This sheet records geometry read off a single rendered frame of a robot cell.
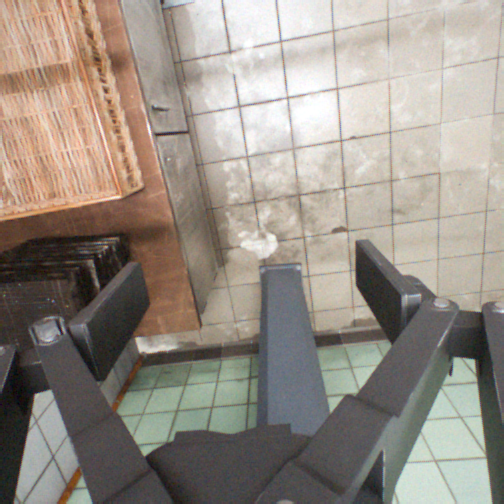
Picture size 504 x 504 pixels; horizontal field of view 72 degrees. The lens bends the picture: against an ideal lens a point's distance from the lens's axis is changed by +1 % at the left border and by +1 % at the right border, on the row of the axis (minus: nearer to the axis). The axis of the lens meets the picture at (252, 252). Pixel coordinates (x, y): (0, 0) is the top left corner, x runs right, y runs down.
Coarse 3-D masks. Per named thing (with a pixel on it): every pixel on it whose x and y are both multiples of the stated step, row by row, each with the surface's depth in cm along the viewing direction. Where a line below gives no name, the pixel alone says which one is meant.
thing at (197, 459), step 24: (192, 432) 9; (216, 432) 9; (240, 432) 9; (264, 432) 9; (288, 432) 9; (144, 456) 9; (168, 456) 8; (192, 456) 8; (216, 456) 8; (240, 456) 8; (264, 456) 8; (288, 456) 8; (168, 480) 8; (192, 480) 8; (216, 480) 8; (240, 480) 8; (264, 480) 8
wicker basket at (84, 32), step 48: (0, 0) 81; (48, 0) 80; (0, 48) 84; (48, 48) 84; (96, 48) 80; (0, 96) 88; (48, 96) 87; (96, 96) 75; (0, 144) 92; (48, 144) 92; (96, 144) 91; (0, 192) 95; (48, 192) 96; (96, 192) 95
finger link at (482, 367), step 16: (496, 304) 12; (496, 320) 12; (496, 336) 11; (496, 352) 10; (480, 368) 12; (496, 368) 10; (480, 384) 12; (496, 384) 9; (480, 400) 11; (496, 400) 9; (496, 416) 9; (496, 432) 9; (496, 448) 9; (496, 464) 9; (496, 480) 8; (496, 496) 8
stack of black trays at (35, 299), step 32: (0, 256) 86; (32, 256) 86; (64, 256) 83; (96, 256) 83; (128, 256) 100; (0, 288) 75; (32, 288) 74; (64, 288) 74; (96, 288) 80; (0, 320) 78; (32, 320) 77; (64, 320) 77
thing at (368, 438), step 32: (416, 320) 12; (448, 320) 12; (416, 352) 11; (448, 352) 12; (384, 384) 10; (416, 384) 10; (352, 416) 8; (384, 416) 8; (416, 416) 10; (320, 448) 7; (352, 448) 7; (384, 448) 8; (288, 480) 7; (320, 480) 7; (352, 480) 7; (384, 480) 8
